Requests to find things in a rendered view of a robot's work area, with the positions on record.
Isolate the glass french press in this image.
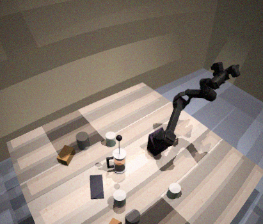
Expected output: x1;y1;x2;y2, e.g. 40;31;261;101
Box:
106;135;127;174

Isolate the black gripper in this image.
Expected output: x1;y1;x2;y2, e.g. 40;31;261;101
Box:
213;64;240;84

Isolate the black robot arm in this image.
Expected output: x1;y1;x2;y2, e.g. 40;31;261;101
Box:
152;62;225;147

